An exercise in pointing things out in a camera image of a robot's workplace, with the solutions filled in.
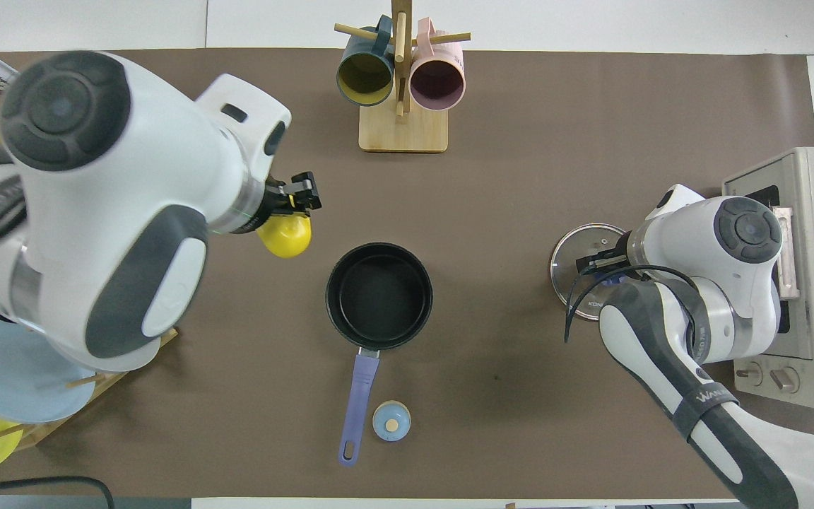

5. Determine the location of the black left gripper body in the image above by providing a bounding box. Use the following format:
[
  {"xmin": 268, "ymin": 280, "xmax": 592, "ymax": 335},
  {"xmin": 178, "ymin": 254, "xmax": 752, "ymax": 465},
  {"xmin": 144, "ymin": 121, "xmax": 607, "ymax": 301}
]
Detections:
[{"xmin": 264, "ymin": 172, "xmax": 323, "ymax": 216}]

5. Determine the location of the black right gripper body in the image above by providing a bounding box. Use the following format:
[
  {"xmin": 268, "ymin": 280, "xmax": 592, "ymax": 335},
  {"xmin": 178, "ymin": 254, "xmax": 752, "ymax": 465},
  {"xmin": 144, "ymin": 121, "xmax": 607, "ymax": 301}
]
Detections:
[{"xmin": 594, "ymin": 240, "xmax": 635, "ymax": 282}]

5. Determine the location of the glass lid with purple knob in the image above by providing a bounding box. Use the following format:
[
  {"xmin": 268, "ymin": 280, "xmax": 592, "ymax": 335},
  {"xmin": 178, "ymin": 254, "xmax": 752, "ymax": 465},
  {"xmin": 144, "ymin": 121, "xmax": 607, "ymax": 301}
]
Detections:
[{"xmin": 550, "ymin": 223, "xmax": 630, "ymax": 322}]

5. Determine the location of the yellow lemon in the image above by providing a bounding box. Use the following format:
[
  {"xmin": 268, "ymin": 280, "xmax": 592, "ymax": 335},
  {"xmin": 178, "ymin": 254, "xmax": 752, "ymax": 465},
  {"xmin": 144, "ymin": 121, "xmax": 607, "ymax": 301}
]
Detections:
[{"xmin": 257, "ymin": 212, "xmax": 312, "ymax": 259}]

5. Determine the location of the grey plate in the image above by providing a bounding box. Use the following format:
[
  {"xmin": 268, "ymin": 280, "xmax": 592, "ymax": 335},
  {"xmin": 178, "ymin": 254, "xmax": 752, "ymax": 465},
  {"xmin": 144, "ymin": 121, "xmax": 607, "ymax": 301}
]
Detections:
[{"xmin": 89, "ymin": 332, "xmax": 163, "ymax": 373}]

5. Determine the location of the wooden plate rack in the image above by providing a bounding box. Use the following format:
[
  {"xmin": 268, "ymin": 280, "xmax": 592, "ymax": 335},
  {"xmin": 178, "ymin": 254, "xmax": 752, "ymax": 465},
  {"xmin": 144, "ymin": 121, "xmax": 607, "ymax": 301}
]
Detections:
[{"xmin": 0, "ymin": 325, "xmax": 179, "ymax": 450}]

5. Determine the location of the light blue plate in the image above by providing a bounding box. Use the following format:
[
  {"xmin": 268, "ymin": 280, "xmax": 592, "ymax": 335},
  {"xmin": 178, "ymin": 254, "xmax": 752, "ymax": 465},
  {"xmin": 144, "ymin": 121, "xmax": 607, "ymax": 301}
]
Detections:
[{"xmin": 0, "ymin": 317, "xmax": 97, "ymax": 424}]

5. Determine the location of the brown table mat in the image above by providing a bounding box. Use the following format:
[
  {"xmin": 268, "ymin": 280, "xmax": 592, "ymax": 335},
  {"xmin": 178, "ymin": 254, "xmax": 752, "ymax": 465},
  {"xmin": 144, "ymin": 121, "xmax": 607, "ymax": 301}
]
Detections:
[{"xmin": 0, "ymin": 48, "xmax": 814, "ymax": 499}]

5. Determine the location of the wooden mug tree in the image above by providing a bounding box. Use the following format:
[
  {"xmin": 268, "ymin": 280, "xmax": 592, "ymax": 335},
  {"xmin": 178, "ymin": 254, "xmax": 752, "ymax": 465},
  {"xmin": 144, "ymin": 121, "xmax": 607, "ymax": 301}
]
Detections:
[{"xmin": 334, "ymin": 0, "xmax": 471, "ymax": 153}]

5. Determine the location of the dark blue mug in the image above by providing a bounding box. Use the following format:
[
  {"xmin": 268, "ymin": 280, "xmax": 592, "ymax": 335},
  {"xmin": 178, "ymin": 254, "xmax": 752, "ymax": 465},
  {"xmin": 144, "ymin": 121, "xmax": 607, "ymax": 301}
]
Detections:
[{"xmin": 336, "ymin": 16, "xmax": 395, "ymax": 107}]

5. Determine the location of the pink mug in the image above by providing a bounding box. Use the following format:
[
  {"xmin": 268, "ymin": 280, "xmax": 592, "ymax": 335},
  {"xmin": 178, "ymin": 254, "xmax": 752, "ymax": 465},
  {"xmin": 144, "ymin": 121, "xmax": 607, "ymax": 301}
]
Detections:
[{"xmin": 409, "ymin": 18, "xmax": 466, "ymax": 112}]

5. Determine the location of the black pot with purple handle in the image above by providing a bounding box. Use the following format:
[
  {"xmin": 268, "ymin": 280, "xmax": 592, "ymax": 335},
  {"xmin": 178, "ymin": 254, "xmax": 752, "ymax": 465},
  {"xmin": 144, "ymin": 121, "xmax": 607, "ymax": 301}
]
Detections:
[{"xmin": 325, "ymin": 242, "xmax": 434, "ymax": 467}]

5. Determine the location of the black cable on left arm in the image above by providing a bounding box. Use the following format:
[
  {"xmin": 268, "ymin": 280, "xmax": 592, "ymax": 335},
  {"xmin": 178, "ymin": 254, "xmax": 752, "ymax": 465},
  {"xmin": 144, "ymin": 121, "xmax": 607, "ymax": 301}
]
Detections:
[{"xmin": 0, "ymin": 476, "xmax": 116, "ymax": 509}]

